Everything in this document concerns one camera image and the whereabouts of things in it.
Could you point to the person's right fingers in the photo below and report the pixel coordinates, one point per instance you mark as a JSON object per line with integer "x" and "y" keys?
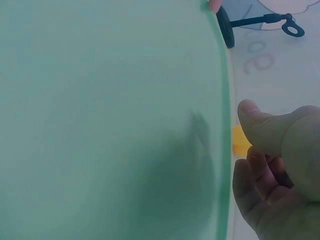
{"x": 252, "y": 180}

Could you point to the person's right hand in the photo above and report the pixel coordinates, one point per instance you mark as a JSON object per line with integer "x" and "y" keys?
{"x": 295, "y": 175}

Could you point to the person's right thumb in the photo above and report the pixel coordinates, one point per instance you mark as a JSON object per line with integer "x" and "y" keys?
{"x": 262, "y": 127}

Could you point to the pink rounded object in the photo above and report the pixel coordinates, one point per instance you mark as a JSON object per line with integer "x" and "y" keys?
{"x": 215, "y": 5}

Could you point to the yellow piece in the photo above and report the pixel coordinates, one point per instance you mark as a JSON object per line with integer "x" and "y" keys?
{"x": 238, "y": 142}

